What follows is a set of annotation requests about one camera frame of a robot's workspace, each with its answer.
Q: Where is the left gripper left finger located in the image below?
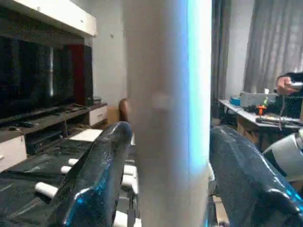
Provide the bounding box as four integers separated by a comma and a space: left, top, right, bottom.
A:
47, 121, 134, 227

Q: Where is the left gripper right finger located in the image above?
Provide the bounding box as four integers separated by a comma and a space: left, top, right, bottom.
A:
208, 125, 303, 227

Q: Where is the white plastic table leg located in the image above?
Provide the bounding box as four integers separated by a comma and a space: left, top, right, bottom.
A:
67, 158, 139, 176
122, 0, 213, 227
60, 164, 141, 195
34, 182, 143, 227

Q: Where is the cluttered desk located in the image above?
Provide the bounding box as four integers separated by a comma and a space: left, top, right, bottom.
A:
218, 89, 303, 139

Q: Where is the black mat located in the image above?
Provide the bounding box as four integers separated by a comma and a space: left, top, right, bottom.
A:
0, 137, 143, 227

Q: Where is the person in black clothes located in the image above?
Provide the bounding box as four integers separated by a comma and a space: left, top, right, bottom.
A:
276, 71, 303, 120

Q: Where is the black television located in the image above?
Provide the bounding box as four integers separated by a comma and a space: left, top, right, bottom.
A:
0, 35, 72, 122

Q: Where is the white wall shelf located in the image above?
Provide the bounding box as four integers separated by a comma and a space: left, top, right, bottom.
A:
0, 0, 98, 38

